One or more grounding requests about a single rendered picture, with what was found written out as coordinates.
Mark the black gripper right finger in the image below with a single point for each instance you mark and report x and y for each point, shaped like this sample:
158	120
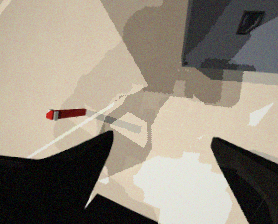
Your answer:
252	178

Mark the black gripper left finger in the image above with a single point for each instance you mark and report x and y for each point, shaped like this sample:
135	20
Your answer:
59	185

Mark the grey sloped panel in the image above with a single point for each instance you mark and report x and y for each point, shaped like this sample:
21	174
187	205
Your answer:
239	35

